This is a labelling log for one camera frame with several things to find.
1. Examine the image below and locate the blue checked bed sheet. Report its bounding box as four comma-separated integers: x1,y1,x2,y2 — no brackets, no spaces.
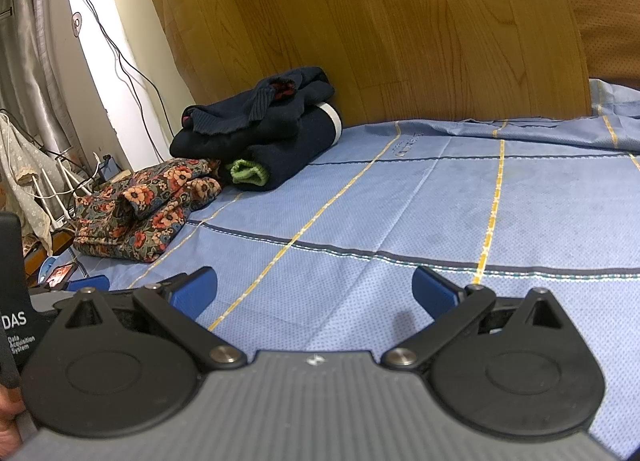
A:
75,78,640,461

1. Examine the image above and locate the navy red patterned sweater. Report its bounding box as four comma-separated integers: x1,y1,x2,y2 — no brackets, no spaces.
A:
181,66,337,138

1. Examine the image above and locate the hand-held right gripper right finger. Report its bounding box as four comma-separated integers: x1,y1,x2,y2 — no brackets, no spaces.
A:
382,266,572,371

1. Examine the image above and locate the person's left hand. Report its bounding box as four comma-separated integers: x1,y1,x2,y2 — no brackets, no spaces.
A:
0,383,28,458

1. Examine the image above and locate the floral folded cloth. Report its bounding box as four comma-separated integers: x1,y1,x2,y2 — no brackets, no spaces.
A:
74,157,223,263

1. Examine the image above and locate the dark garment with green cuff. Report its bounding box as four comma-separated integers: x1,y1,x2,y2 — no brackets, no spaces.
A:
227,141,328,192

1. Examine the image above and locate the brown pillow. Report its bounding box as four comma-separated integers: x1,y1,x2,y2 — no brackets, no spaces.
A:
554,0,640,91

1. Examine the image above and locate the grey curtain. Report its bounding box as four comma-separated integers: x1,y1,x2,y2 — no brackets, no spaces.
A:
0,0,77,154

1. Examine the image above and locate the black cable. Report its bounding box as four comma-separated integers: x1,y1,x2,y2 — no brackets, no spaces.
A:
60,0,173,162

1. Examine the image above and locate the navy garment with white stripe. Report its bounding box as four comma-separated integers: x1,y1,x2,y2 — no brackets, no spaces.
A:
170,101,344,164

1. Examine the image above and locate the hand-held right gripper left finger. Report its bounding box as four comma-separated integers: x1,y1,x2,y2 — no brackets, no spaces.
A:
52,266,247,371

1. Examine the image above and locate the wooden headboard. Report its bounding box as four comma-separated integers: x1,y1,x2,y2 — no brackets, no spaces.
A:
150,0,592,126

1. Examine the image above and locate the beige dotted hanging cloth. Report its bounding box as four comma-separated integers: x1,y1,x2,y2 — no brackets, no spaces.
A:
0,110,56,258

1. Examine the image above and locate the white wire drying rack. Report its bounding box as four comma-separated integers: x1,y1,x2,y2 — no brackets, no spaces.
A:
29,144,103,229

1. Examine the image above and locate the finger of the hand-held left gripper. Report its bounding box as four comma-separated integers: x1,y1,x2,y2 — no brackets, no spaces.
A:
29,275,110,313

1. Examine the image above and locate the red printed packet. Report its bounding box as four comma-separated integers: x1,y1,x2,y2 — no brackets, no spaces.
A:
45,263,76,288

